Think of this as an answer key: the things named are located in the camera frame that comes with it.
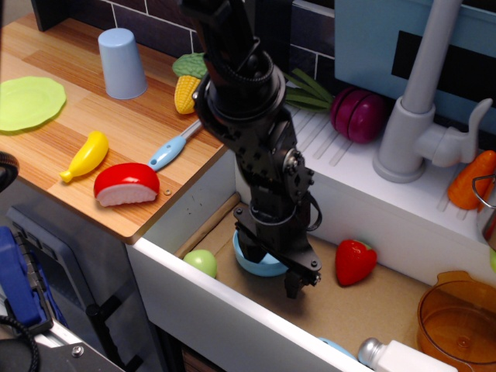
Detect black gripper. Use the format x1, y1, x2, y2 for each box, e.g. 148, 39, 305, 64
233, 207, 322, 298

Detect light blue plastic bowl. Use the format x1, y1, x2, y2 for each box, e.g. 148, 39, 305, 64
232, 230, 288, 277

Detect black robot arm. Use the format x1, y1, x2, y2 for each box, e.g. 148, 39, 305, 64
179, 1, 322, 298

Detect green toy pear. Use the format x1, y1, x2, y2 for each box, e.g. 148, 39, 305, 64
183, 250, 218, 278

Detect red toy strawberry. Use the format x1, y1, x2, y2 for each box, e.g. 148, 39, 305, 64
335, 239, 377, 287

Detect light blue lid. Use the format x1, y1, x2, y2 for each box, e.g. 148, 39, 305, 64
319, 337, 357, 360

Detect white toy sink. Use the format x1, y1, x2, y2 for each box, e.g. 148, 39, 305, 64
128, 109, 495, 371

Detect white bottle silver cap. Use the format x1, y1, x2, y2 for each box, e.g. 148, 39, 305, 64
358, 338, 457, 372

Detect grey blue pasta spoon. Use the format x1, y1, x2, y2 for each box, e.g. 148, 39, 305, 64
147, 120, 202, 172

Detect red white toy sushi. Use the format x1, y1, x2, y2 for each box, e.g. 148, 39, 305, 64
93, 163, 160, 207

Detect purple toy onion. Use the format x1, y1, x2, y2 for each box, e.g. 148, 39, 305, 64
330, 87, 388, 144

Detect green toy leek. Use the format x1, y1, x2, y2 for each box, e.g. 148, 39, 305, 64
284, 68, 334, 113

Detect grey toy faucet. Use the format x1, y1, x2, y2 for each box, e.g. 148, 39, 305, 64
373, 1, 493, 184

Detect orange transparent pot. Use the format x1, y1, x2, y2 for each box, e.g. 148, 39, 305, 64
416, 271, 495, 371

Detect yellow toy corn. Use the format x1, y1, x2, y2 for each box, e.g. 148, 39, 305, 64
174, 75, 201, 115

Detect orange toy carrot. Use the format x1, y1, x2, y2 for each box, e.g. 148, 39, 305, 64
447, 150, 495, 210

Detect yellow toy banana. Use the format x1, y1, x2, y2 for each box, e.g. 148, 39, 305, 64
60, 131, 109, 183

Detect green toy bitter gourd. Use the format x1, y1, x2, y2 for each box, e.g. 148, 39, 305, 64
172, 53, 207, 79

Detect silver metal pot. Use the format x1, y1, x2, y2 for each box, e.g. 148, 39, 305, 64
472, 174, 495, 250

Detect light blue plastic cup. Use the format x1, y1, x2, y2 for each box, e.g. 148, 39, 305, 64
98, 28, 148, 100

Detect light blue panel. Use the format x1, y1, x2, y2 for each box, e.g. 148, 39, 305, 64
335, 1, 495, 122

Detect light green plate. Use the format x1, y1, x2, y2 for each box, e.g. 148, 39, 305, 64
1, 77, 67, 132

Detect black cabinet door handle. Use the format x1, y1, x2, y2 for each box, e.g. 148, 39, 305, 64
85, 295, 143, 371

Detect black coiled cable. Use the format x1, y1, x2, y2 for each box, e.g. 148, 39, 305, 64
0, 312, 45, 372

